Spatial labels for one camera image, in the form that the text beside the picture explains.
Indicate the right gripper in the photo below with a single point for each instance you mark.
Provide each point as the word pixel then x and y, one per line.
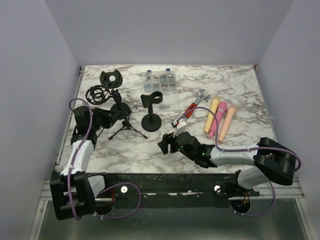
pixel 167 139

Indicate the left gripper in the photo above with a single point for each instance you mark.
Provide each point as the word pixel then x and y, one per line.
pixel 109 116

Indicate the black round-base clip stand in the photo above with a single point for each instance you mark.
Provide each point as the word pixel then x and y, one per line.
pixel 151 122

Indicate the black tripod shock-mount stand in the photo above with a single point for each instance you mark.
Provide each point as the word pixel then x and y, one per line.
pixel 98 95

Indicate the black shock-mount round-base stand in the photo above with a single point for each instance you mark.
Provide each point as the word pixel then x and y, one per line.
pixel 112 81

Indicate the yellow microphone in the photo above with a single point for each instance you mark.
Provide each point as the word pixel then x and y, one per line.
pixel 213 107

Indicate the pink microphone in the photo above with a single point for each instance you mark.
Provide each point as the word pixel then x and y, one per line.
pixel 222 107

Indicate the beige microphone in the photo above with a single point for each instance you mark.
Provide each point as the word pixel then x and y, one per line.
pixel 227 121

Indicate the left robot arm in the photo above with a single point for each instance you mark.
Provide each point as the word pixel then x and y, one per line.
pixel 73 192

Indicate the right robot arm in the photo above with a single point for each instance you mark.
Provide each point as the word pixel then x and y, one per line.
pixel 268 161

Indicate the clear plastic screw organizer box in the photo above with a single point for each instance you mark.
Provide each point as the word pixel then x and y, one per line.
pixel 164 81

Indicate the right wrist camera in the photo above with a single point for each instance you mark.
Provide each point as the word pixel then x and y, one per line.
pixel 179 125

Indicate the red-handled adjustable wrench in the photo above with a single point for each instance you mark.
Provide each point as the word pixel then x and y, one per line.
pixel 200 97

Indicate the black front mounting rail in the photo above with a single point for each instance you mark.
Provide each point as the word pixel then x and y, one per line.
pixel 171 190

